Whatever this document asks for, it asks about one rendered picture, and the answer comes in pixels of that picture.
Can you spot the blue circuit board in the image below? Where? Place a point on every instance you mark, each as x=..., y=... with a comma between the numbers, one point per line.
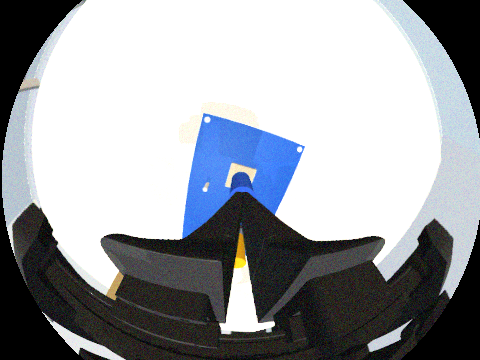
x=232, y=157

